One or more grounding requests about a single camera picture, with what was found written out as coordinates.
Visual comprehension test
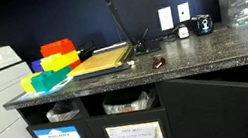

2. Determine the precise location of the dark red staple remover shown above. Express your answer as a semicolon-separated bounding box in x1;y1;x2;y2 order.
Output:
151;55;167;70

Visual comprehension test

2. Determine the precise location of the yellow paper cutter board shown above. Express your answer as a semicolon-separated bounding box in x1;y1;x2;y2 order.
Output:
62;40;137;83

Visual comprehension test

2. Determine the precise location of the black hole punch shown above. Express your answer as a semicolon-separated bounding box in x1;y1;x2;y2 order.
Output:
130;26;163;57

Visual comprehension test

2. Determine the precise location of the large clear trash bag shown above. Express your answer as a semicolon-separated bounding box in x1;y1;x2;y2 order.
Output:
100;87;161;118

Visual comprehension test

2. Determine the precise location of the black device behind blocks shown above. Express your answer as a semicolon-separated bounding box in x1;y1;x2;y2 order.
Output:
75;39;99;63

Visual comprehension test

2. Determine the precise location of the red toy building block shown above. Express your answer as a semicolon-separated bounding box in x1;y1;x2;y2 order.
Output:
68;59;83;71

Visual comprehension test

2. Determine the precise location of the black slanted pole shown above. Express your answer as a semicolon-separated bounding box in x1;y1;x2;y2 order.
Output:
95;0;138;51

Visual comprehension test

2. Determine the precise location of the white paper label sign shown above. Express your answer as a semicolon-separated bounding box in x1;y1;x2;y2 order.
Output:
104;117;166;138

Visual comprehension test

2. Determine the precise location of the large yellow toy building block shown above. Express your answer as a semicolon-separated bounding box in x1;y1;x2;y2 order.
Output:
39;48;82;75

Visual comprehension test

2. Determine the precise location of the small white desk device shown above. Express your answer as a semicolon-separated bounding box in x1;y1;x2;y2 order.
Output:
176;23;192;41

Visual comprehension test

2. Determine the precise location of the blue printed sheet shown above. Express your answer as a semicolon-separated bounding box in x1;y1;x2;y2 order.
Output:
11;77;76;103

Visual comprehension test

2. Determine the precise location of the orange toy building block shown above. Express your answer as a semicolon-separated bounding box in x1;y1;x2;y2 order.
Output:
39;37;78;59

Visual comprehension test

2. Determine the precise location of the black cabinet with granite counter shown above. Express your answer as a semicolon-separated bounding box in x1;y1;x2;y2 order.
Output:
0;21;248;138

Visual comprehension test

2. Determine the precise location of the small clear trash bag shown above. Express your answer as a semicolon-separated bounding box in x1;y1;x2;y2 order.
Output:
44;98;82;124

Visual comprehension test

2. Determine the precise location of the green toy building block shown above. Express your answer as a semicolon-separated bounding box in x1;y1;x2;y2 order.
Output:
28;65;75;94

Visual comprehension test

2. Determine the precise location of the blue toy building block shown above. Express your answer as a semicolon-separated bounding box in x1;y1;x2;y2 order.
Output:
29;58;44;74

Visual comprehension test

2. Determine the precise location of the black electric pencil sharpener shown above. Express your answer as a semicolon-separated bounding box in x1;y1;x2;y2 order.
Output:
189;12;216;38

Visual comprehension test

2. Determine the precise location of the plain black open cabinet door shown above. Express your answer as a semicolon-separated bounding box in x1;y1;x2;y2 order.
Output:
156;67;248;138

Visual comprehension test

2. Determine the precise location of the small yellow-green toy block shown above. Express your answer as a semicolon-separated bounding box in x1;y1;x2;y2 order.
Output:
19;72;45;96

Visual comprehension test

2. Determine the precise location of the black cable on counter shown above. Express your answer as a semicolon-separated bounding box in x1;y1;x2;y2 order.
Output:
160;31;181;44

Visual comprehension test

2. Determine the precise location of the white wall outlet plate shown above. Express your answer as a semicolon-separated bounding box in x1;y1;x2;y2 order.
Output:
156;5;175;32

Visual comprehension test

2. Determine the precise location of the white wall jack plate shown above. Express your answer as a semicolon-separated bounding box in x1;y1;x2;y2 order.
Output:
176;2;192;23

